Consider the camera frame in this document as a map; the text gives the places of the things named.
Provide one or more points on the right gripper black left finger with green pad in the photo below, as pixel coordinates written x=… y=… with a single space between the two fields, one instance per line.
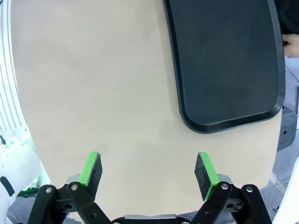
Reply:
x=90 y=179

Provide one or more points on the person's left hand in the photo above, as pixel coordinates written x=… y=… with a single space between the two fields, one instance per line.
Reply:
x=292 y=46

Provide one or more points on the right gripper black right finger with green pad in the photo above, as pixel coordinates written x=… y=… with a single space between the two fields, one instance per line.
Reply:
x=206 y=179

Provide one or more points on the aluminium extrusion frame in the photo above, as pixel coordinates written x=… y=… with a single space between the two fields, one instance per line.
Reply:
x=9 y=70

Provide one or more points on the black plastic serving tray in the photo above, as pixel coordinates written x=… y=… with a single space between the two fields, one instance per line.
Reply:
x=224 y=65

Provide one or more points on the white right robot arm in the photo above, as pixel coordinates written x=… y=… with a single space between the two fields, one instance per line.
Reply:
x=18 y=168

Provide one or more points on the person in black t-shirt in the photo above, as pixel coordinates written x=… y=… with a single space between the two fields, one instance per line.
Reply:
x=288 y=16

